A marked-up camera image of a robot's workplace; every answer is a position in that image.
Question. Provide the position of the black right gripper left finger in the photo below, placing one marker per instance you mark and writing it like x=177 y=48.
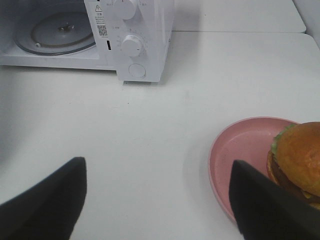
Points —
x=50 y=209

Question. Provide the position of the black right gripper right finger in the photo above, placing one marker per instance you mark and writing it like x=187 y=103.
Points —
x=264 y=211

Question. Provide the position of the burger with lettuce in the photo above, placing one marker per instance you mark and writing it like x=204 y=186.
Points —
x=293 y=161

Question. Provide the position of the pink round plate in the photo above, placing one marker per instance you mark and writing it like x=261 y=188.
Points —
x=250 y=140

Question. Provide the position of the round white door button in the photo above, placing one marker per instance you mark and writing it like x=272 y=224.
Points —
x=137 y=70

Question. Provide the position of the white timer knob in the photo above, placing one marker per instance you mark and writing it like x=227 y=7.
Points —
x=132 y=45

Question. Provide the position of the glass microwave turntable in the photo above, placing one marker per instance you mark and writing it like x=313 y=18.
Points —
x=53 y=34

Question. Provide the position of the white microwave oven body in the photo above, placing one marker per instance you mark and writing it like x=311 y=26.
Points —
x=152 y=22

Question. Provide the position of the white upper power knob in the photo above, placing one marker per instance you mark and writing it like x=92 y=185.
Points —
x=125 y=9

